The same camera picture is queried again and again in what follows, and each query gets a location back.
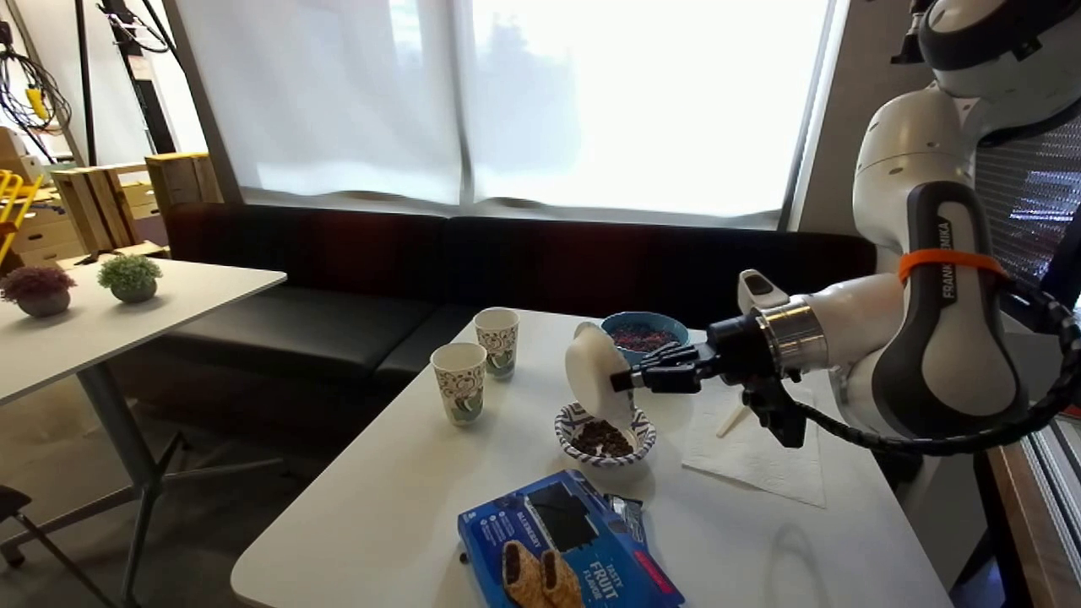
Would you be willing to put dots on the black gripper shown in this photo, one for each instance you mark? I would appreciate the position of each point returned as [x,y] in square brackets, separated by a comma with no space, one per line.
[739,344]

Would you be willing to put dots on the coffee bean pile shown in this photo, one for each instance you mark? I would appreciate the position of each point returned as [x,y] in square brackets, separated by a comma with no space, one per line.
[603,438]

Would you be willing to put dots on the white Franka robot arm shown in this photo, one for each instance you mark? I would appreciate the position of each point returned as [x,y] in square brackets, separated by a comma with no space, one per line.
[949,338]

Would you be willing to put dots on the blue plastic bowl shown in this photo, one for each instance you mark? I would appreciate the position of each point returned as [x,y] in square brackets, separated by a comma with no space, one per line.
[665,324]

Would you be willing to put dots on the colourful sprinkles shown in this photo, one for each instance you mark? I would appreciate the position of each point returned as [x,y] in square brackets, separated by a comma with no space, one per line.
[645,334]

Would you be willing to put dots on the white plastic spoon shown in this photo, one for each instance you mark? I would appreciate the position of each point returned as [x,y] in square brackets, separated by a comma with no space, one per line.
[731,423]

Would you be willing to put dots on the white paper napkin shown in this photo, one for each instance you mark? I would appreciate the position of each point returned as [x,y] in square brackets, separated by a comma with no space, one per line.
[731,460]

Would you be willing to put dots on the coffee print paper cup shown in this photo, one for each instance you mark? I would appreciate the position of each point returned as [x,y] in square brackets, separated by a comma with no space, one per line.
[499,344]
[461,391]

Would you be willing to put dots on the blue cereal bar box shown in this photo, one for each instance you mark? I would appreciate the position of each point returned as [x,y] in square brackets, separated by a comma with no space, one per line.
[587,551]

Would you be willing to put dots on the white window blind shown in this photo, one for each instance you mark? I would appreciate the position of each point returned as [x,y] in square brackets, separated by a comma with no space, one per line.
[326,102]
[645,102]

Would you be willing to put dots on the black bench sofa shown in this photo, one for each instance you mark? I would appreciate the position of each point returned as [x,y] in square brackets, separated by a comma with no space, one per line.
[341,324]

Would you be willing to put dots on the wooden workbench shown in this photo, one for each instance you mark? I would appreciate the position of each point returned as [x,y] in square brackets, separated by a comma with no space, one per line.
[1026,542]

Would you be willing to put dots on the green potted plant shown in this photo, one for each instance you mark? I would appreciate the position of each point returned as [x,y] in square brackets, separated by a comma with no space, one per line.
[130,277]

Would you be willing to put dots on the white side table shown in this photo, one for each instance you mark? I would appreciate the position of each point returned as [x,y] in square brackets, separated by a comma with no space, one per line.
[104,332]

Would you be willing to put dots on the wooden cabinet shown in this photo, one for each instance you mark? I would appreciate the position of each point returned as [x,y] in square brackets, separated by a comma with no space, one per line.
[105,205]

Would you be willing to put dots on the black tripod stand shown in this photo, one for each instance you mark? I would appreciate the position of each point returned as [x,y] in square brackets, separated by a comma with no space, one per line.
[141,78]

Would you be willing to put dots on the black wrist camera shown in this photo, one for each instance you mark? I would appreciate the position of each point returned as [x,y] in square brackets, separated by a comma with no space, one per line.
[778,409]

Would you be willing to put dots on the aluminium frame rail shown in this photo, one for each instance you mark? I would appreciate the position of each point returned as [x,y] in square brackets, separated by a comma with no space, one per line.
[1066,473]

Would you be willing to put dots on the yellow frame object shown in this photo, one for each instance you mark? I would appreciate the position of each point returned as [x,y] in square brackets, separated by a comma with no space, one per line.
[17,207]

